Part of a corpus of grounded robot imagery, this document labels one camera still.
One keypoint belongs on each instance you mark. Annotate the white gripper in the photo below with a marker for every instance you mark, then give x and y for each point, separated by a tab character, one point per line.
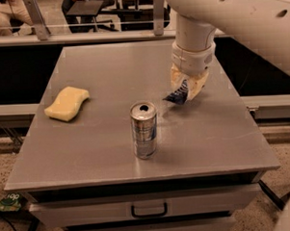
191	60

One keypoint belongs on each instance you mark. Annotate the blue rxbar wrapper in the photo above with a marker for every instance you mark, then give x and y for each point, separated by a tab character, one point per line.
180	95

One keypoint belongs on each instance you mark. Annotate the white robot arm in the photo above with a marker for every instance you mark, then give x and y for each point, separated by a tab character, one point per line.
263	26

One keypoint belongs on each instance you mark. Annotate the silver redbull can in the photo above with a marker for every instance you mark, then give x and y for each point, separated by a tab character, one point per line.
143	127

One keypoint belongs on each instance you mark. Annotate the black office chair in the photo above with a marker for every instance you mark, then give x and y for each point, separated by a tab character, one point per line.
137	14

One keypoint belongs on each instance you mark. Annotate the dark laptop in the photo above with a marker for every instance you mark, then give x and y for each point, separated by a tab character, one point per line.
85	8

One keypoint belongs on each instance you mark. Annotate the seated person with laptop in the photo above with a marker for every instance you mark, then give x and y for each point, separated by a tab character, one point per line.
81	24

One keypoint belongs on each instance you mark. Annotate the yellow sponge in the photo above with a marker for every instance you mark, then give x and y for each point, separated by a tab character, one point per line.
67	103

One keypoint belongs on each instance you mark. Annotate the grey upper drawer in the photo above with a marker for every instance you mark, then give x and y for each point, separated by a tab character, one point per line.
118	208

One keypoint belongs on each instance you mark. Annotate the grey drawer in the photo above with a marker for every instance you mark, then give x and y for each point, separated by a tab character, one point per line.
118	208
150	229

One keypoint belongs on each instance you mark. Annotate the grey lower drawer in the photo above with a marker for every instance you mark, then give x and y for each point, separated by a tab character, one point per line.
150	229

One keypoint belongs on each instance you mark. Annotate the seated person left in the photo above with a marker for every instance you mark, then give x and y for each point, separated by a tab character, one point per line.
12	9

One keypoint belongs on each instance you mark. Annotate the green chip bag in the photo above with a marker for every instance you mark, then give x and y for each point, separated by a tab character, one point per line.
11	202

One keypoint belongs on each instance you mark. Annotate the metal railing post middle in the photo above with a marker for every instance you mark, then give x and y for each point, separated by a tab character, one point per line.
158	17

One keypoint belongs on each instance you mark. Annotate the metal railing post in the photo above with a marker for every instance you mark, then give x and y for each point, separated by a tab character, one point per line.
158	17
37	19

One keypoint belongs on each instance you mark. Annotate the black drawer handle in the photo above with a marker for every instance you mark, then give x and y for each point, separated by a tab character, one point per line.
157	211

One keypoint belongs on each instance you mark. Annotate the metal railing post left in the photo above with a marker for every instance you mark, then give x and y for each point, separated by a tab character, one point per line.
37	19

